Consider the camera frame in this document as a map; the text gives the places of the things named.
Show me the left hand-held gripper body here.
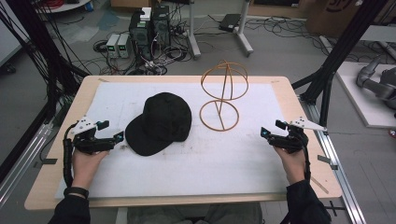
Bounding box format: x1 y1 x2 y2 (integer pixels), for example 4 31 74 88
68 116 117 155

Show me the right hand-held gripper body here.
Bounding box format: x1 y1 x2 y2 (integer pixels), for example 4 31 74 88
268 116 328 154

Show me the person's left hand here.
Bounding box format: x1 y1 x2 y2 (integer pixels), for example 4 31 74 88
71 147 110 190

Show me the person's right hand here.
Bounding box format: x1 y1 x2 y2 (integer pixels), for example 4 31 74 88
274 145 308 186

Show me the dark tape strip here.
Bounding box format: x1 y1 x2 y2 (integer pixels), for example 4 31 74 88
317 154 339 171
33 158 59 166

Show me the black baseball cap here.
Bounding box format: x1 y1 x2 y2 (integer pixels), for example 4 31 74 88
124 91 193 157

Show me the black wristband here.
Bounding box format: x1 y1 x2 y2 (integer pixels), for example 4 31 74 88
63 186 90 200

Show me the grey bench power supply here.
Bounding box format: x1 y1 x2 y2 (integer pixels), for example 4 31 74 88
106 33 121 59
117 33 134 60

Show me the white table mat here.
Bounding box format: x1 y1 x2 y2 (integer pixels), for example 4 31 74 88
54 81 292 201

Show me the white board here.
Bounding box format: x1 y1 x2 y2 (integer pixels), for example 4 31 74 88
335 61 396 130

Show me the large black computer tower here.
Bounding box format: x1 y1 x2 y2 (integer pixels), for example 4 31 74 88
128 10 154 61

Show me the white stand leg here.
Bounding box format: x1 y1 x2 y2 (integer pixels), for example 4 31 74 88
186 0 202 61
234 0 255 58

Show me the small black computer tower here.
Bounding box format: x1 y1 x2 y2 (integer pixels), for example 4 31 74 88
151 5 172 49

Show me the black box on floor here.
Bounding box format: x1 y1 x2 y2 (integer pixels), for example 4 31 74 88
218 13 243 33

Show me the brown cardboard box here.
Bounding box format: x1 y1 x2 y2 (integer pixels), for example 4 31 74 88
305 0 396 39

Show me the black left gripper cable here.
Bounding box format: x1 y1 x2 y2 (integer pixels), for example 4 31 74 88
62 122 78 189

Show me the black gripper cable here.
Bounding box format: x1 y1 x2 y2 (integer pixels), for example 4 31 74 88
62 122 78 189
299 132 313 183

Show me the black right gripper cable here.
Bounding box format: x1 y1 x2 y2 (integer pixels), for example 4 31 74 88
299 132 313 183

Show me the orange wire hat stand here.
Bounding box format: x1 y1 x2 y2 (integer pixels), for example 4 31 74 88
199 59 249 133

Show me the aluminium rail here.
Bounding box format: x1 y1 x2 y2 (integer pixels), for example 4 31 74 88
0 121 54 208
299 95 368 224

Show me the black metal frame post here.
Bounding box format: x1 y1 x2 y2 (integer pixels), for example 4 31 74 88
291 0 389 127

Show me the tangle of floor cables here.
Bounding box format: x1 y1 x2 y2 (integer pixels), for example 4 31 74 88
92 6 356 77

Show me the black metal frame with cables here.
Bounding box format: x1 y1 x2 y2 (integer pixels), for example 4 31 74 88
0 0 92 126

